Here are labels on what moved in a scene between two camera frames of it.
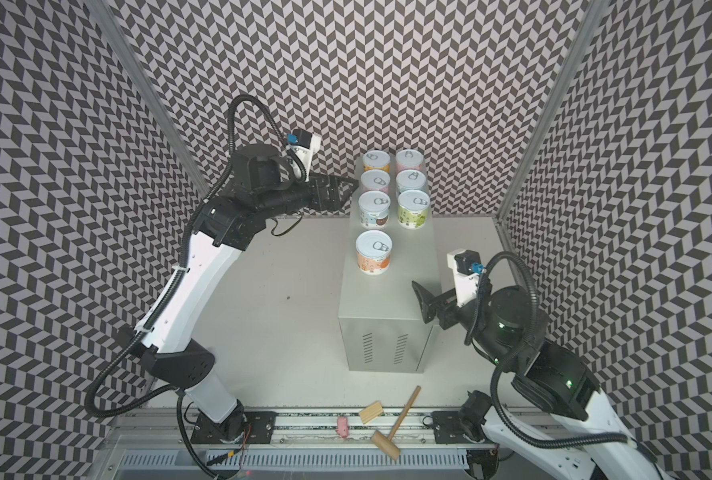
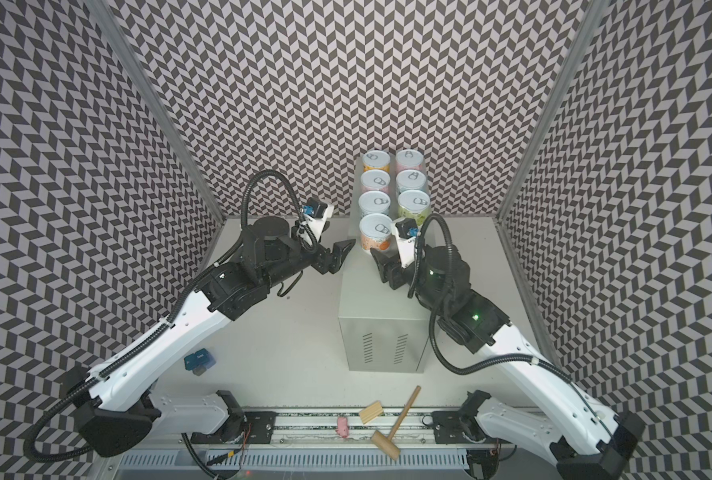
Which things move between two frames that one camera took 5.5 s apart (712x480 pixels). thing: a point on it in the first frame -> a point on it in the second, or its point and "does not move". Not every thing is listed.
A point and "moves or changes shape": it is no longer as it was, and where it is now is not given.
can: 411,180 does not move
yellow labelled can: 376,160 does not move
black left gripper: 334,201 -> 323,264
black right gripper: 444,309 -> 391,272
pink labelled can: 409,159 does not move
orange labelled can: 374,250 moves or changes shape
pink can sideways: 375,180 does not move
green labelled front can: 412,209 does not move
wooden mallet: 389,446 does not move
